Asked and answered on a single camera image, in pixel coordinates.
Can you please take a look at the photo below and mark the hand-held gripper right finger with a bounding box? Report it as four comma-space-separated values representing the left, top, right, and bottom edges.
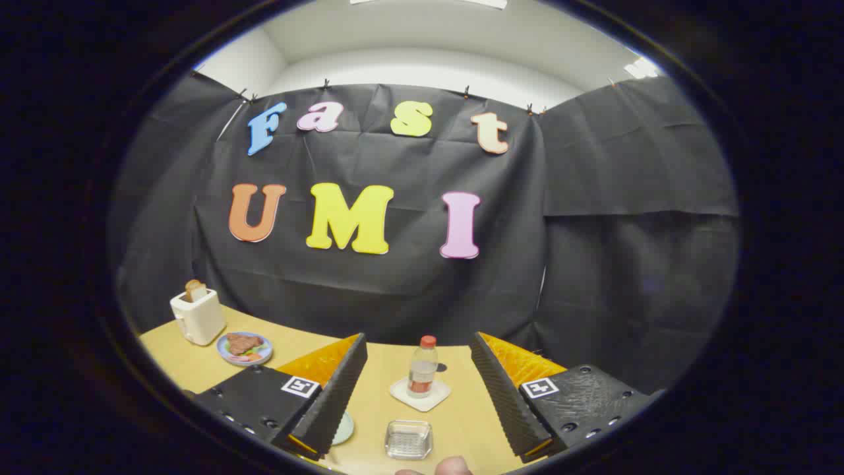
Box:
469, 331, 665, 464

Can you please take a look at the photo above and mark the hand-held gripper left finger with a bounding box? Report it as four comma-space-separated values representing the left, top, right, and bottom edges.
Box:
191, 332, 369, 461

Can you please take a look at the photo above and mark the light green plate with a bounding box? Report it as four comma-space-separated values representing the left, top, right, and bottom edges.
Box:
332, 410, 355, 447

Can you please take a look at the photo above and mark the white square coaster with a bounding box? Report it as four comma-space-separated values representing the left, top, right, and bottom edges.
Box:
389, 376, 452, 413

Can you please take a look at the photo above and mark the clear bottle with red cap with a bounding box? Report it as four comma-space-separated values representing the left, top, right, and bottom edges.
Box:
407, 335, 439, 399

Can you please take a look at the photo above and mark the blue plate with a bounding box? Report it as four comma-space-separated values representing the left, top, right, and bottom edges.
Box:
216, 331, 274, 367

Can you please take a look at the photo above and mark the meat and vegetable food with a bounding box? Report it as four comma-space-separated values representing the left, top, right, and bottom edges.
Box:
226, 333, 268, 362

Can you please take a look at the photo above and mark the cream toaster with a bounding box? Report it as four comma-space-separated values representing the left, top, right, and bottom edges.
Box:
170, 289, 227, 346

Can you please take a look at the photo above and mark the metal wire basket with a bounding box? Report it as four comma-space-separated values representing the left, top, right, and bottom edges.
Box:
384, 420, 434, 460

